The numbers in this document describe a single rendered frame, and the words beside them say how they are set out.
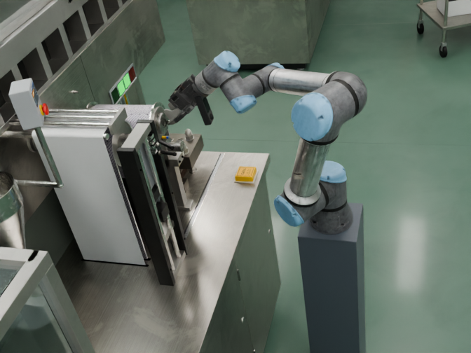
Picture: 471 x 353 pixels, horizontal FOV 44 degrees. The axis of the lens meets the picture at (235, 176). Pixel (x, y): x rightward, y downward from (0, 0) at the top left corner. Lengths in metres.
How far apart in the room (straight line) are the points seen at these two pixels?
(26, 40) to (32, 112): 0.58
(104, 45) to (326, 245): 1.16
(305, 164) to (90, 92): 0.98
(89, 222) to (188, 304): 0.43
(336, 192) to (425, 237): 1.46
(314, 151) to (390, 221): 1.82
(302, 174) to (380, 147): 2.28
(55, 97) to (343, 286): 1.21
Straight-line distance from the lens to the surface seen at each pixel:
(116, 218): 1.94
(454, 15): 5.13
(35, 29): 2.07
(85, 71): 2.31
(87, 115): 1.82
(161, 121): 2.06
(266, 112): 4.45
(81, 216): 2.01
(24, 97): 1.47
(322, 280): 2.17
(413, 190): 3.64
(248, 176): 2.29
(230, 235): 2.08
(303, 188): 1.78
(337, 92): 1.57
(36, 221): 2.07
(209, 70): 1.90
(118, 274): 2.06
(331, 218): 2.01
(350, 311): 2.28
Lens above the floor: 2.30
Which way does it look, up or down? 37 degrees down
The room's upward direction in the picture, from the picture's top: 10 degrees counter-clockwise
